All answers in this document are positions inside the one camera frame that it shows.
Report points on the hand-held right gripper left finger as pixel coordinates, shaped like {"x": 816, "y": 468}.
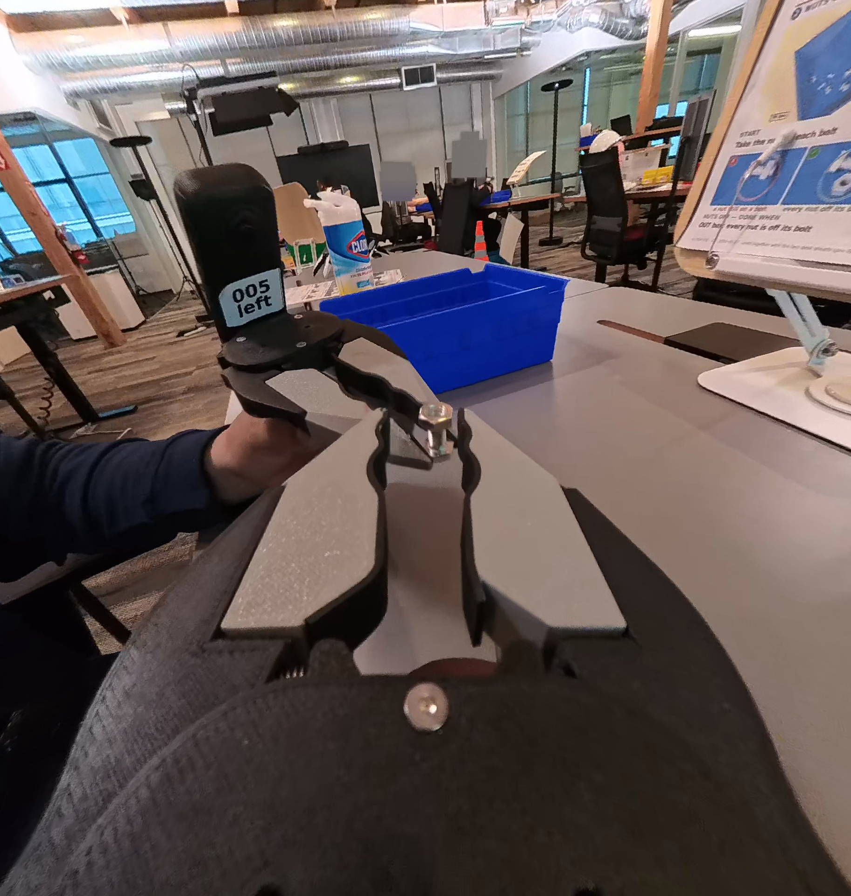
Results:
{"x": 306, "y": 553}

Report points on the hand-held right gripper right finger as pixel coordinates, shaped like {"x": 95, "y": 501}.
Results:
{"x": 537, "y": 560}

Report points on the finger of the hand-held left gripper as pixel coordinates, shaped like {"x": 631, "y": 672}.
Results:
{"x": 313, "y": 402}
{"x": 383, "y": 371}

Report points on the medium steel hex bolt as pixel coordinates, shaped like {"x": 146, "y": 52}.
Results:
{"x": 437, "y": 414}

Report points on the blue plastic bin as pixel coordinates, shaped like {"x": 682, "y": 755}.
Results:
{"x": 467, "y": 336}

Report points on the person's left forearm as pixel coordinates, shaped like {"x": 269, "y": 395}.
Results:
{"x": 96, "y": 490}

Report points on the person's left hand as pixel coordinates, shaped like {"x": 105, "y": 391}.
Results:
{"x": 250, "y": 458}

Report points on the cardboard box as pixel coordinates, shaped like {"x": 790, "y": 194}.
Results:
{"x": 296, "y": 210}

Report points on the small green white sign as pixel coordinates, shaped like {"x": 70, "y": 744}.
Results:
{"x": 306, "y": 253}

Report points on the printed paper leaflet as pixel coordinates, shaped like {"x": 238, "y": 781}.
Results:
{"x": 306, "y": 294}

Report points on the disinfecting wipes canister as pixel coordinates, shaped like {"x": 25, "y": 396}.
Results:
{"x": 345, "y": 252}

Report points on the black studio light panel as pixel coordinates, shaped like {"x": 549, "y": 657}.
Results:
{"x": 243, "y": 105}

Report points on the black light stand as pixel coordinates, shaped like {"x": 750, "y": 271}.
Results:
{"x": 557, "y": 85}
{"x": 131, "y": 141}

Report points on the orange traffic cone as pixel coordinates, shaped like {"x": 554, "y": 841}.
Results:
{"x": 481, "y": 245}

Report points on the red fire extinguisher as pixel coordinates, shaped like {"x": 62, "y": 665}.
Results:
{"x": 69, "y": 245}

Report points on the white leaning board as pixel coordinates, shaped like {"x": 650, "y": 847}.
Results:
{"x": 511, "y": 241}

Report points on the small blue storage bin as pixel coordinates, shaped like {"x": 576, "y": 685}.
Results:
{"x": 499, "y": 198}

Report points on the black leg wooden desk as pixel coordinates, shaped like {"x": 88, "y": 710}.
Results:
{"x": 19, "y": 297}

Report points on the person's office chair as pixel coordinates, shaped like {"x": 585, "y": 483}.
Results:
{"x": 61, "y": 581}

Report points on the white paper sign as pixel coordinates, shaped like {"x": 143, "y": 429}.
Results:
{"x": 525, "y": 168}

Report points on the black office chair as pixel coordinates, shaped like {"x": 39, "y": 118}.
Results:
{"x": 614, "y": 210}

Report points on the white stand base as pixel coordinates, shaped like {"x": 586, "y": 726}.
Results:
{"x": 768, "y": 385}

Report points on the white hard hat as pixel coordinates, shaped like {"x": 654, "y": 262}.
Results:
{"x": 609, "y": 140}

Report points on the wooden display board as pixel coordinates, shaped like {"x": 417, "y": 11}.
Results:
{"x": 691, "y": 266}

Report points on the yellow storage bins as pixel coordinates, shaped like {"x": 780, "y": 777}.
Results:
{"x": 656, "y": 176}

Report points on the black monitor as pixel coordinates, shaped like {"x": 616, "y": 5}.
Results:
{"x": 695, "y": 136}

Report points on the printed instruction sheet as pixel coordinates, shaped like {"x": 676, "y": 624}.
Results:
{"x": 782, "y": 175}

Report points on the black wall screen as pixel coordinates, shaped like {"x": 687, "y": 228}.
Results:
{"x": 327, "y": 171}

